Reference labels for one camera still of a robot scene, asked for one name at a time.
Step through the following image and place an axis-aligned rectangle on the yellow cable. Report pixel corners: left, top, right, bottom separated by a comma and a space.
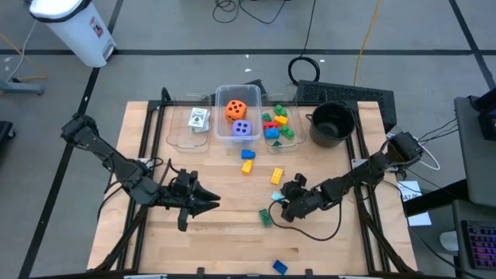
353, 0, 384, 87

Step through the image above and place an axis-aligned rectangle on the white round object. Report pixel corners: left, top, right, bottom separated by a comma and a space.
439, 230, 460, 253

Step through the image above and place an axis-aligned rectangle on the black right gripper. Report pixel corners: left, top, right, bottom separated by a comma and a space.
279, 173, 325, 224

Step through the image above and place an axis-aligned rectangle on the purple foam die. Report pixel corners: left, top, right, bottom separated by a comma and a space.
231, 119, 253, 138

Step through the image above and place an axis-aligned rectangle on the black coiled cable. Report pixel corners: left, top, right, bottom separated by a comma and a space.
287, 0, 322, 87

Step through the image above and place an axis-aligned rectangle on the low clear plastic tray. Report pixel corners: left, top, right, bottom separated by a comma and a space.
166, 92, 213, 153
261, 91, 307, 153

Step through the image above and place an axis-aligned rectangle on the black aluminium table frame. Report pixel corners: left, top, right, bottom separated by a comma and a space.
91, 87, 419, 279

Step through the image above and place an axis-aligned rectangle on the dark green long brick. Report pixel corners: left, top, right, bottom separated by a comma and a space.
258, 208, 274, 228

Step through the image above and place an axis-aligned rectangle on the black beam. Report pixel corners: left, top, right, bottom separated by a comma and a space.
402, 178, 470, 218

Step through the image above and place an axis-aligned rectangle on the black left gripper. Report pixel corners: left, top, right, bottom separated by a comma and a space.
158, 169, 222, 233

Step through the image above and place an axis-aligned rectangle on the printed white paper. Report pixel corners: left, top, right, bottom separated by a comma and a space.
396, 180, 424, 203

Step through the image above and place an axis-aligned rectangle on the black bucket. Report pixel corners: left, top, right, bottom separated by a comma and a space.
309, 101, 357, 149

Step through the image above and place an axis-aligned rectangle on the tall clear plastic bin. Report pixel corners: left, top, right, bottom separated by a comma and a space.
214, 84, 264, 150

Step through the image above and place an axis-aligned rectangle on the black perforated panel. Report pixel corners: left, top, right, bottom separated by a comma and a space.
296, 80, 398, 131

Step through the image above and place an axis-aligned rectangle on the grey stand foot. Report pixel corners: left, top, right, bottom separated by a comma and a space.
0, 79, 46, 97

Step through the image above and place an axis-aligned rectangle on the white cable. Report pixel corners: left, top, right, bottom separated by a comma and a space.
387, 133, 442, 172

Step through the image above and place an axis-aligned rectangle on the grey console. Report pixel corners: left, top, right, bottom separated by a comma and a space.
451, 199, 496, 279

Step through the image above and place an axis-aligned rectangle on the blank white paper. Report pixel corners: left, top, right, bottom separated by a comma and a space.
406, 211, 432, 228

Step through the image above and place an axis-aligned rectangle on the orange foam die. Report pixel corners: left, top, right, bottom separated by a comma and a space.
225, 99, 248, 123

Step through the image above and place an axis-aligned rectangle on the white trash bin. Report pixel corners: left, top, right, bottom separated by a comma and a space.
29, 0, 117, 69

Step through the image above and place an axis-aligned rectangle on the grey side desk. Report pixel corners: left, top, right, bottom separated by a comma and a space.
453, 95, 496, 208

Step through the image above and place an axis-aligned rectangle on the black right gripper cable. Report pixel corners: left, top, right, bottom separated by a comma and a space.
268, 199, 344, 242

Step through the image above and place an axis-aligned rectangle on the backlit keyboard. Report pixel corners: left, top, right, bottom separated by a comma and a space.
460, 219, 496, 271

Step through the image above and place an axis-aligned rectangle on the black looped cable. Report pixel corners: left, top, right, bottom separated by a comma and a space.
212, 0, 290, 25

